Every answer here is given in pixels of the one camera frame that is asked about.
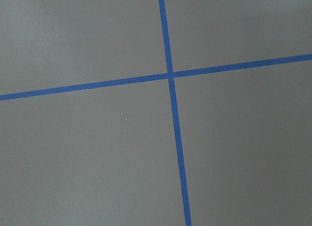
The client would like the brown paper table mat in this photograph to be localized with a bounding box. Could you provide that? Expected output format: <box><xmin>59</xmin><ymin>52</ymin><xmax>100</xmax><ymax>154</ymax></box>
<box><xmin>0</xmin><ymin>0</ymin><xmax>312</xmax><ymax>226</ymax></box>

